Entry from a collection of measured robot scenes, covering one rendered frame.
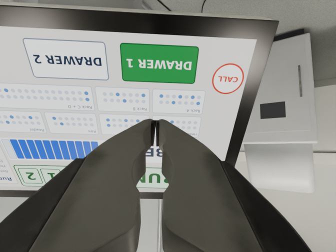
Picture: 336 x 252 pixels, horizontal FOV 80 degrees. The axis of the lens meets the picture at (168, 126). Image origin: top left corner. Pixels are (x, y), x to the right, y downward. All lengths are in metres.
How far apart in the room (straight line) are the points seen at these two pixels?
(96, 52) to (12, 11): 0.09
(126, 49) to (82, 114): 0.11
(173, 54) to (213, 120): 0.11
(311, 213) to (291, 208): 0.25
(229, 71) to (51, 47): 0.22
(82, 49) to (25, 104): 0.12
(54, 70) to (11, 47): 0.05
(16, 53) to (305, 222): 3.65
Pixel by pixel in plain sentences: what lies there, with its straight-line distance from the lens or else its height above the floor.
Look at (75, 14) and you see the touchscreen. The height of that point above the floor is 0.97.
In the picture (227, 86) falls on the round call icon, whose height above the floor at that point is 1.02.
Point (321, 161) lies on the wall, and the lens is 3.52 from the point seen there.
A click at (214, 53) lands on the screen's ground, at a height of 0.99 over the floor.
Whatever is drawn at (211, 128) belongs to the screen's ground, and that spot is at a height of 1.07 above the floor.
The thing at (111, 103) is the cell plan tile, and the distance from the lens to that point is 0.29.
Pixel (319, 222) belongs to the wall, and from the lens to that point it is 3.68.
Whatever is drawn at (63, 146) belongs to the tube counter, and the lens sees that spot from 0.35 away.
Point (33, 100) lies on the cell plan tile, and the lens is 0.33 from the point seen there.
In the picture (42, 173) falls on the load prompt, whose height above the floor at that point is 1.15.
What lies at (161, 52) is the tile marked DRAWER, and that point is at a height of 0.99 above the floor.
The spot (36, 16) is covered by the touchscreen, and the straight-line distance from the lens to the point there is 0.29.
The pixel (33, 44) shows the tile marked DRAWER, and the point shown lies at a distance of 0.30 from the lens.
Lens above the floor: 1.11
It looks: 8 degrees down
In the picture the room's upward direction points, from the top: 179 degrees counter-clockwise
